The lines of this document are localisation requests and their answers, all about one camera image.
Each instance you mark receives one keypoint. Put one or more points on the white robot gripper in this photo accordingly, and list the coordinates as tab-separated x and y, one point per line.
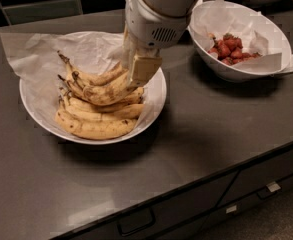
152	29

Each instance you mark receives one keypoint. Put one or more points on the large spotted banana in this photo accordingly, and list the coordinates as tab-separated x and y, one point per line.
104	95

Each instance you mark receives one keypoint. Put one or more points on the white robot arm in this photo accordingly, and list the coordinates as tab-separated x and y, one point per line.
151	25

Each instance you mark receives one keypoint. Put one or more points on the top spotted banana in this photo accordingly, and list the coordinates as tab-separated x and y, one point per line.
75	74

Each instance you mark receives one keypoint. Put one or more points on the hidden lower yellow banana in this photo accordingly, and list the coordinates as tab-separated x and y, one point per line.
128	112

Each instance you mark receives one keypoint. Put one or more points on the large white banana bowl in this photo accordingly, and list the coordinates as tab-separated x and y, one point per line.
154	99

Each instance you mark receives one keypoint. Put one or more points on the front bottom yellow banana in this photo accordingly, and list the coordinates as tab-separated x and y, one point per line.
94	130

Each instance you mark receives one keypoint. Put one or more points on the white strawberry bowl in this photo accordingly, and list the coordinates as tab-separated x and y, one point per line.
226	71

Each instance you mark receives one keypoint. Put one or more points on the red strawberries pile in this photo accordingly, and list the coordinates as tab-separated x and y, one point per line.
229	50

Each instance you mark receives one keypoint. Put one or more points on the white paper under bananas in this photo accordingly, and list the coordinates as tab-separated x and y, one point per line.
36	59

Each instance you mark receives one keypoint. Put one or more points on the dark cabinet drawers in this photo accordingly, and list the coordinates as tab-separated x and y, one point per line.
189	209

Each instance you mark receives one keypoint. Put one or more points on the left drawer handle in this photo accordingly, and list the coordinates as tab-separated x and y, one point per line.
136	222

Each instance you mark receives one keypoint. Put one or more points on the drawer handle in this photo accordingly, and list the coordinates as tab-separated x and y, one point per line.
136	222
269	190

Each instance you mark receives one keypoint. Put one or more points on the right drawer handle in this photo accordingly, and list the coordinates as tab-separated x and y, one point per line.
269	190

